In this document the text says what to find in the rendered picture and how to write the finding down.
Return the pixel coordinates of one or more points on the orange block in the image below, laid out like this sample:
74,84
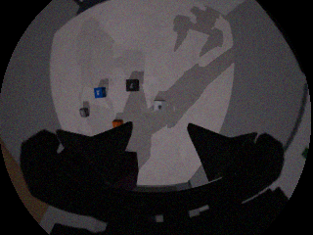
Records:
117,122

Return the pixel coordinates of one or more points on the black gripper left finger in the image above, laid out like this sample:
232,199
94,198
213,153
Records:
104,151

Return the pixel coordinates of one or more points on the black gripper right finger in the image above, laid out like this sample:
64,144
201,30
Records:
215,150

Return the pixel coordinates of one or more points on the blue block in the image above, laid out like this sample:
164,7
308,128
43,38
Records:
100,92

